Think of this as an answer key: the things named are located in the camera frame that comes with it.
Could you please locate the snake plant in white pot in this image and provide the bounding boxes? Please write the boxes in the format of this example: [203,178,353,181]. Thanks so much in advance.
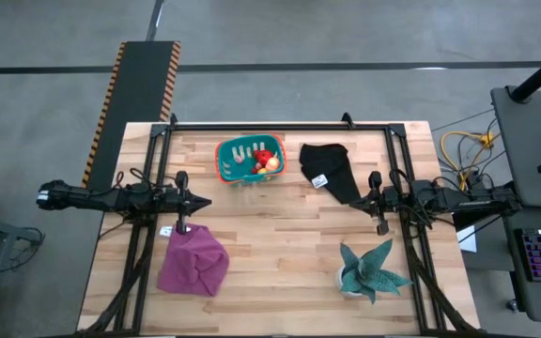
[334,238,413,305]

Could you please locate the grey keyboard desk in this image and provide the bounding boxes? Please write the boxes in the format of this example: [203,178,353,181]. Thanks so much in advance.
[500,206,541,326]

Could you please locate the red toy apple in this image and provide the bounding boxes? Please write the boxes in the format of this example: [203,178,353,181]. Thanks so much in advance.
[253,148,275,167]

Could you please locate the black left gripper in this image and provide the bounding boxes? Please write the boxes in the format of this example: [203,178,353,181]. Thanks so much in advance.
[157,170,213,235]

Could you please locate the purple cloth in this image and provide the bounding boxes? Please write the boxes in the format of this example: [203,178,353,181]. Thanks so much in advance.
[156,222,231,298]

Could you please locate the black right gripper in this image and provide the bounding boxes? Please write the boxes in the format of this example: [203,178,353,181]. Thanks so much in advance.
[348,170,410,236]

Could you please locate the black cloth with white tag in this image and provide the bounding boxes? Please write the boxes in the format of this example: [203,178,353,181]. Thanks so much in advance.
[298,143,363,206]

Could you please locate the black ramp with striped edges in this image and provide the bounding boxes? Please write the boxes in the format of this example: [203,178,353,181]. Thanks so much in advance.
[75,40,181,189]

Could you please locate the teal basket with orange rim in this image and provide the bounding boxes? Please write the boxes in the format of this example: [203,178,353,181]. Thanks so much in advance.
[213,132,288,185]

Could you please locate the black vertical post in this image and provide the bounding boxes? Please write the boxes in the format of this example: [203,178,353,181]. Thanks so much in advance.
[508,43,541,103]

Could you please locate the grey desk with post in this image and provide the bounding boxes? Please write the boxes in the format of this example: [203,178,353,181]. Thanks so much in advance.
[489,85,541,210]

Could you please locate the yellow cable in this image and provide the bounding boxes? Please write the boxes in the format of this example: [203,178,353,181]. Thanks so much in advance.
[440,130,496,185]

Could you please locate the white paper sheet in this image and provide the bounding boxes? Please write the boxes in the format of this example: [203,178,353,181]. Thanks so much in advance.
[457,223,478,254]

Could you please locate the black aluminium table frame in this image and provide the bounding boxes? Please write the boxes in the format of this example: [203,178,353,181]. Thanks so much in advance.
[75,112,487,338]

